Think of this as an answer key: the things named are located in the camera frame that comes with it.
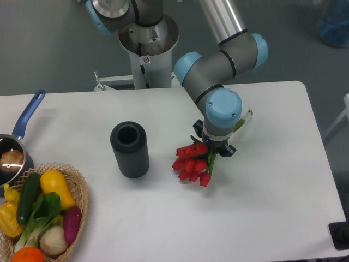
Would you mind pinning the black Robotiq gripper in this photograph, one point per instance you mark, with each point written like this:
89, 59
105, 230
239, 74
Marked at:
222, 147

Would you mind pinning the red tulip bouquet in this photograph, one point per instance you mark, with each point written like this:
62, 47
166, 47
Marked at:
195, 162

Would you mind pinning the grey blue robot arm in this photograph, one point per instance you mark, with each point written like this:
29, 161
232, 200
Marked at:
202, 77

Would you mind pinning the dark grey ribbed vase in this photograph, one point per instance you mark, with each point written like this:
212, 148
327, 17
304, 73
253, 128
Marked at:
129, 143

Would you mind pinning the woven wicker basket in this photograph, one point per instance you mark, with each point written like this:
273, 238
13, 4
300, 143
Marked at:
79, 190

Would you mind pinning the black device at table edge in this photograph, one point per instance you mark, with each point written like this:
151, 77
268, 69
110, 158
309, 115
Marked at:
339, 235

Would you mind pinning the purple eggplant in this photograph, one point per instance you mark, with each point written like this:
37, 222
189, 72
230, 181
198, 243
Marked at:
71, 223

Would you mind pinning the blue translucent container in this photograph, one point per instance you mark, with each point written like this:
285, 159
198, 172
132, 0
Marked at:
332, 27

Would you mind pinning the yellow squash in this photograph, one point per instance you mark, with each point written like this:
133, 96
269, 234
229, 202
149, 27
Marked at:
54, 181

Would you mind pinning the green bok choy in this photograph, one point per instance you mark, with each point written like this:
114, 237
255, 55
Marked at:
45, 210

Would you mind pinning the white garlic bulb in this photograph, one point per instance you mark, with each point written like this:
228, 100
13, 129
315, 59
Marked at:
53, 242

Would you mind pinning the green cucumber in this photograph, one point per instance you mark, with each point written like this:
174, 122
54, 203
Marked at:
27, 198

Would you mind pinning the bread roll in saucepan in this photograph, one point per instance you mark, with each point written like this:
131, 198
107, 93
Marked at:
12, 161

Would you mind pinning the orange fruit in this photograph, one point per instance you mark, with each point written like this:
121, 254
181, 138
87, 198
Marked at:
28, 254

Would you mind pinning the yellow bell pepper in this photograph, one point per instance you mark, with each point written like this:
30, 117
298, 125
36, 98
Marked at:
9, 224

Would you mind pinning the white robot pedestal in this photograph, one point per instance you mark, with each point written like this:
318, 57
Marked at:
150, 55

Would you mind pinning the white furniture frame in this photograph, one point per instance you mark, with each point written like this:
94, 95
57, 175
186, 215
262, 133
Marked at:
337, 125

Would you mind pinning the blue handled saucepan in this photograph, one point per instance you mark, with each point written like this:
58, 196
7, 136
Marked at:
13, 141

